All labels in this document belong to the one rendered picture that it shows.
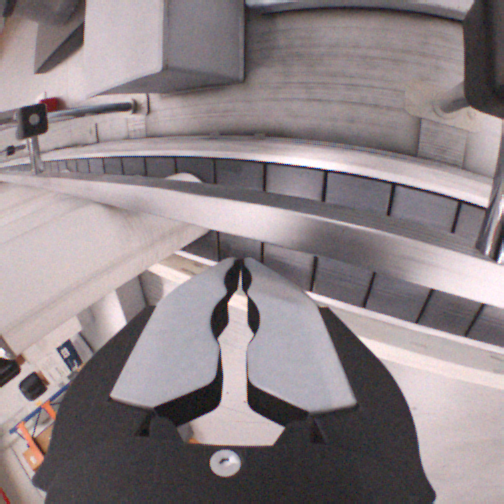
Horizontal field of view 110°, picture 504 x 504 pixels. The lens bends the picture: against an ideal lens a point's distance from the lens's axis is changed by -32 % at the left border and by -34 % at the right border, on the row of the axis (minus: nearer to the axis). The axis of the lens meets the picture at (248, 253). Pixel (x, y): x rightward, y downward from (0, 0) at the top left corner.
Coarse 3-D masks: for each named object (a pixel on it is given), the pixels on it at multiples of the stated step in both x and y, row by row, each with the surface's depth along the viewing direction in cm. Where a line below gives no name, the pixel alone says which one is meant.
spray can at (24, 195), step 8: (8, 192) 22; (16, 192) 22; (24, 192) 23; (32, 192) 24; (40, 192) 25; (48, 192) 25; (0, 200) 20; (8, 200) 21; (16, 200) 22; (24, 200) 23; (32, 200) 24; (0, 208) 20; (8, 208) 21; (16, 208) 22; (0, 216) 20
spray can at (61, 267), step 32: (64, 224) 11; (96, 224) 11; (128, 224) 13; (160, 224) 14; (0, 256) 8; (32, 256) 9; (64, 256) 10; (96, 256) 11; (128, 256) 13; (160, 256) 15; (0, 288) 7; (32, 288) 8; (64, 288) 10; (96, 288) 11; (0, 320) 7; (32, 320) 8; (64, 320) 10; (0, 352) 7
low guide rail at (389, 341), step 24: (168, 264) 19; (192, 264) 19; (240, 288) 17; (336, 312) 15; (360, 336) 13; (384, 336) 13; (408, 336) 12; (432, 336) 12; (408, 360) 12; (432, 360) 11; (456, 360) 10; (480, 360) 10
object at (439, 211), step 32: (64, 160) 29; (96, 160) 25; (128, 160) 22; (160, 160) 20; (192, 160) 18; (224, 160) 17; (288, 192) 15; (320, 192) 14; (352, 192) 13; (384, 192) 12; (416, 192) 11; (448, 224) 11; (480, 224) 10; (224, 256) 20; (256, 256) 19; (288, 256) 17; (320, 288) 17; (352, 288) 16; (384, 288) 15; (416, 288) 13; (448, 320) 13; (480, 320) 12
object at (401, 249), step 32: (64, 192) 14; (96, 192) 12; (128, 192) 10; (160, 192) 9; (192, 192) 8; (224, 192) 8; (256, 192) 8; (192, 224) 9; (224, 224) 8; (256, 224) 8; (288, 224) 7; (320, 224) 7; (352, 224) 6; (384, 224) 6; (416, 224) 6; (320, 256) 7; (352, 256) 6; (384, 256) 6; (416, 256) 5; (448, 256) 5; (480, 256) 5; (448, 288) 5; (480, 288) 5
